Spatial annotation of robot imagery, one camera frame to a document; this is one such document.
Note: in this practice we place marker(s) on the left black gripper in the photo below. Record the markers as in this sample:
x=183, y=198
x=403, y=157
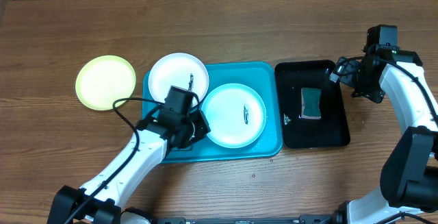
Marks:
x=202, y=128

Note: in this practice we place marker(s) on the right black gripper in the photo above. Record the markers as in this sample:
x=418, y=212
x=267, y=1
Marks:
x=344, y=72

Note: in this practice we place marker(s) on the light blue round plate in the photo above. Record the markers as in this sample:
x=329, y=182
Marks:
x=236, y=115

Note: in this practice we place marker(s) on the white round plate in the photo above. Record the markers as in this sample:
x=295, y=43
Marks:
x=181, y=70

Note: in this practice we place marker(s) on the green scouring sponge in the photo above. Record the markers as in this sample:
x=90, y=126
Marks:
x=310, y=103

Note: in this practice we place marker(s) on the yellow-green rimmed plate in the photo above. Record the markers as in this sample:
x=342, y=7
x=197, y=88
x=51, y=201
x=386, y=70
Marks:
x=104, y=80

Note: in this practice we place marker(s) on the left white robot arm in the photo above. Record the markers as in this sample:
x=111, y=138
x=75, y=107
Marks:
x=102, y=198

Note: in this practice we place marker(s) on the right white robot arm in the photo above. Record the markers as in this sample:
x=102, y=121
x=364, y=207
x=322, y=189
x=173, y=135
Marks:
x=408, y=185

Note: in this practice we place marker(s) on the black rectangular water tray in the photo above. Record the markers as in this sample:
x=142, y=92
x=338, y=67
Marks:
x=329, y=131

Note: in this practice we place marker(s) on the teal plastic serving tray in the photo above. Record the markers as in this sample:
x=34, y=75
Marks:
x=257, y=75

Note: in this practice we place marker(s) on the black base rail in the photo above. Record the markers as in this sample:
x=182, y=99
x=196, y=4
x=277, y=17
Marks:
x=246, y=220

